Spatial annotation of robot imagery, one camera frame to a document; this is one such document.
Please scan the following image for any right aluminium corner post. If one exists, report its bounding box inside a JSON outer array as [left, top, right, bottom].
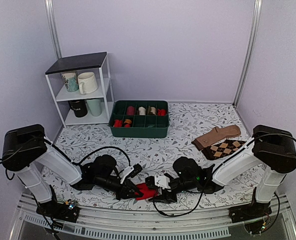
[[233, 0, 263, 108]]

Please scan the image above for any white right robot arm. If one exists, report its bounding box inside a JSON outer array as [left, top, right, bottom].
[[146, 125, 296, 218]]

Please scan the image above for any left aluminium corner post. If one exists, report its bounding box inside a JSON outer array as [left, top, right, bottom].
[[44, 0, 62, 59]]

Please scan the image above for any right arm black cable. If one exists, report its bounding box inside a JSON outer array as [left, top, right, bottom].
[[152, 132, 296, 217]]

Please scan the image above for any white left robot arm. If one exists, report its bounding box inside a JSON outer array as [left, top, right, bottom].
[[0, 124, 143, 217]]

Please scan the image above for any cream white mug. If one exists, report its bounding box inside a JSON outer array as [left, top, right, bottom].
[[77, 72, 98, 95]]

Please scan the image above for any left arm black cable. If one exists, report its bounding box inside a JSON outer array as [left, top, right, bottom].
[[0, 134, 132, 181]]

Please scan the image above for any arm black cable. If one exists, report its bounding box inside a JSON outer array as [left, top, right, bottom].
[[0, 134, 132, 181], [152, 132, 296, 217]]

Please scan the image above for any brown beige rolled sock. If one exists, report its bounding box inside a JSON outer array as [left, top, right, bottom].
[[147, 106, 157, 116]]

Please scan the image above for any orange red rolled sock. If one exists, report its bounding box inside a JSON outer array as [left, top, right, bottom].
[[122, 118, 132, 128]]

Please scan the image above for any aluminium corner post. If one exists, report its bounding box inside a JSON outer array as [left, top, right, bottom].
[[233, 0, 263, 108], [44, 0, 62, 59]]

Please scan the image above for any white rolled sock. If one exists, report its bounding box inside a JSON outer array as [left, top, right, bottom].
[[138, 106, 146, 116]]

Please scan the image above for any white shelf with black top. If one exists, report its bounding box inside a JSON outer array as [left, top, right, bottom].
[[45, 52, 114, 127]]

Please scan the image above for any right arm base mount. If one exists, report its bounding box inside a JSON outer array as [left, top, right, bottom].
[[229, 188, 281, 236]]

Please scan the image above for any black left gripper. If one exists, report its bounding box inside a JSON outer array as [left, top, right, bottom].
[[94, 176, 142, 202]]

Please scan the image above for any dark red rolled sock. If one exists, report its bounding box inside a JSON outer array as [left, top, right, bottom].
[[126, 105, 136, 116]]

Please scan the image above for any green divided storage box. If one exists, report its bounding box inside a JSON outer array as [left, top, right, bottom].
[[109, 100, 169, 139]]

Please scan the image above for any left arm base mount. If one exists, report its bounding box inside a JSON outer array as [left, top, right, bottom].
[[36, 186, 80, 223]]

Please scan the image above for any red sock pair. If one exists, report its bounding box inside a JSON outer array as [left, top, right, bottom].
[[136, 183, 159, 201]]

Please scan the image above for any black mug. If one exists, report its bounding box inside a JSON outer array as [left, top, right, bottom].
[[68, 99, 88, 118]]

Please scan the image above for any tan brown sock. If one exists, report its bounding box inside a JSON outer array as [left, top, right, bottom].
[[192, 124, 241, 151]]

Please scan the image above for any brown argyle sock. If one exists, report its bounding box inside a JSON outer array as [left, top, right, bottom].
[[201, 139, 246, 161]]

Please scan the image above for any mint green mug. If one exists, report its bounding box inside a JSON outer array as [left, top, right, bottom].
[[86, 98, 102, 117]]

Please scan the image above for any red rolled sock front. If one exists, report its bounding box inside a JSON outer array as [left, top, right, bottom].
[[113, 119, 122, 128]]

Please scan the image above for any floral teal mug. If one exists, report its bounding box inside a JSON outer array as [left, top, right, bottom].
[[61, 71, 79, 93]]

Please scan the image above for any bright red rolled sock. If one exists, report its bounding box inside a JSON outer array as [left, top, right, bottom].
[[157, 108, 167, 116]]

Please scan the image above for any aluminium front rail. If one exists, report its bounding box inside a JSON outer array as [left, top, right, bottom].
[[10, 193, 296, 240]]

